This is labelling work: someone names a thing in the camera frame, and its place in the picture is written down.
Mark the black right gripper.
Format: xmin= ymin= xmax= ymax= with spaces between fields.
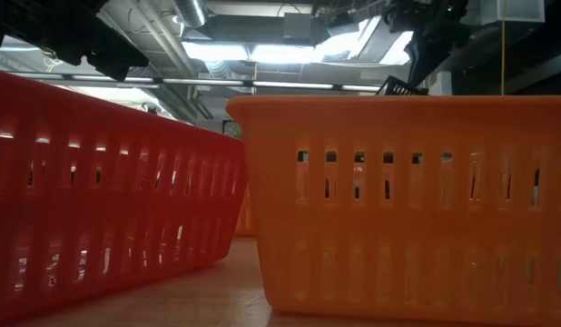
xmin=407 ymin=0 xmax=471 ymax=87

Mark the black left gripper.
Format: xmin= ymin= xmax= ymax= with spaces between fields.
xmin=0 ymin=0 xmax=150 ymax=82

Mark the black plastic basket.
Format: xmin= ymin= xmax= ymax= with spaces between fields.
xmin=375 ymin=75 xmax=430 ymax=97

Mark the red plastic basket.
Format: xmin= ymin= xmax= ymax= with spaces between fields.
xmin=0 ymin=67 xmax=249 ymax=326

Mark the orange plastic basket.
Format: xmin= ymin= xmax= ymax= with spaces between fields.
xmin=225 ymin=94 xmax=561 ymax=327
xmin=233 ymin=181 xmax=260 ymax=238

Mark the white ventilation box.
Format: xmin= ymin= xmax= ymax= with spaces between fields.
xmin=461 ymin=0 xmax=546 ymax=25

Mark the long ceiling light bar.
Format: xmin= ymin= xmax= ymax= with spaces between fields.
xmin=7 ymin=71 xmax=386 ymax=94

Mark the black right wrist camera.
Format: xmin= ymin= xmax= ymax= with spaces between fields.
xmin=383 ymin=7 xmax=416 ymax=34

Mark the smooth silver air duct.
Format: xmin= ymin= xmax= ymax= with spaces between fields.
xmin=173 ymin=0 xmax=209 ymax=28

